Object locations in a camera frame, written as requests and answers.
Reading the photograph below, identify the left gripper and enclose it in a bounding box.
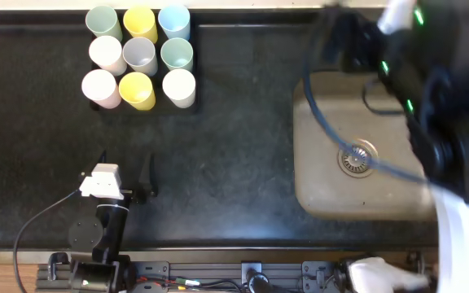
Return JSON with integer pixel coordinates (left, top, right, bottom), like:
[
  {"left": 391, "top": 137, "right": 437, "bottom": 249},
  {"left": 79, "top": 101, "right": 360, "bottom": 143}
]
[{"left": 90, "top": 149, "right": 159, "bottom": 205}]

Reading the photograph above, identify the yellow cup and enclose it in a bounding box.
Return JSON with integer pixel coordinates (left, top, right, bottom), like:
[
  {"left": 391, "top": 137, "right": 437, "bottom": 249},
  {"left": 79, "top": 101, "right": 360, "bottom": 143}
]
[
  {"left": 117, "top": 72, "right": 157, "bottom": 112},
  {"left": 122, "top": 6, "right": 159, "bottom": 45}
]

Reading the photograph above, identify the pink cup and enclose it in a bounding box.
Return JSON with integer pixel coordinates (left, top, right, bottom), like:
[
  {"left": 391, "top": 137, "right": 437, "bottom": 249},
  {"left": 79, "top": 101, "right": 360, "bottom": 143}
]
[{"left": 80, "top": 68, "right": 123, "bottom": 110}]

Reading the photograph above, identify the white cup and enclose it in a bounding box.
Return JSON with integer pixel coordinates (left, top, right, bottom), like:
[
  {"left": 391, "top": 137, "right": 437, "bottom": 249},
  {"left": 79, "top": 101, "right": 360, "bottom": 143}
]
[
  {"left": 161, "top": 68, "right": 198, "bottom": 110},
  {"left": 87, "top": 35, "right": 128, "bottom": 77}
]

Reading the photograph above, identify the black tray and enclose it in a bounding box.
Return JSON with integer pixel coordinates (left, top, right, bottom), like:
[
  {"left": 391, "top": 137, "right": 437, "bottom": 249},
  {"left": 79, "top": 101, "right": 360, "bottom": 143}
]
[{"left": 89, "top": 11, "right": 201, "bottom": 116}]

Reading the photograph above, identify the grey cup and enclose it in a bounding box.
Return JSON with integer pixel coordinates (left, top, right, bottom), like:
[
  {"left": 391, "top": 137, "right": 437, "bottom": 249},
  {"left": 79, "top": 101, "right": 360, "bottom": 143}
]
[{"left": 121, "top": 37, "right": 159, "bottom": 77}]

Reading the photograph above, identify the green cup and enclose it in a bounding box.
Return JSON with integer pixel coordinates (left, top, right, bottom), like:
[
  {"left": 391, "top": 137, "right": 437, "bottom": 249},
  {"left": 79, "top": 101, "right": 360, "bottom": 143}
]
[
  {"left": 160, "top": 37, "right": 195, "bottom": 73},
  {"left": 85, "top": 5, "right": 124, "bottom": 42}
]

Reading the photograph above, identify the blue cup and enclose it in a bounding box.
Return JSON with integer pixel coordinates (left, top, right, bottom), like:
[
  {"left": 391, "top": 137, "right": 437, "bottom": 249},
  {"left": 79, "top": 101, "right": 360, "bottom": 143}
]
[{"left": 157, "top": 4, "right": 192, "bottom": 41}]

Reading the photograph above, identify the steel sink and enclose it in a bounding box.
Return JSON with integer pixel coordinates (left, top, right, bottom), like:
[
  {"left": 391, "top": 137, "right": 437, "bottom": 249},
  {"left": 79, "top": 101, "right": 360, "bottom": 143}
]
[{"left": 292, "top": 71, "right": 439, "bottom": 222}]

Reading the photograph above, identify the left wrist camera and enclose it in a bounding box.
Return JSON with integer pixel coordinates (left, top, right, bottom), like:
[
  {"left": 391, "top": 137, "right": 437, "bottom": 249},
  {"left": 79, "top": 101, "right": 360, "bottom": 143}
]
[{"left": 78, "top": 163, "right": 125, "bottom": 200}]

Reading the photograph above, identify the black cable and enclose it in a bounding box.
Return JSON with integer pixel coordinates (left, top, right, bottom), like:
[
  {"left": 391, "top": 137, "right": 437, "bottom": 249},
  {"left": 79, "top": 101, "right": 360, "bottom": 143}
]
[
  {"left": 301, "top": 11, "right": 431, "bottom": 185},
  {"left": 12, "top": 187, "right": 83, "bottom": 293}
]

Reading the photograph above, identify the mounting rail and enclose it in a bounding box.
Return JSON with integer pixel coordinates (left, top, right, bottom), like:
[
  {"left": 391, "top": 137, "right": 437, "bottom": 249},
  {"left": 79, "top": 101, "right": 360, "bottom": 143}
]
[{"left": 37, "top": 260, "right": 439, "bottom": 293}]

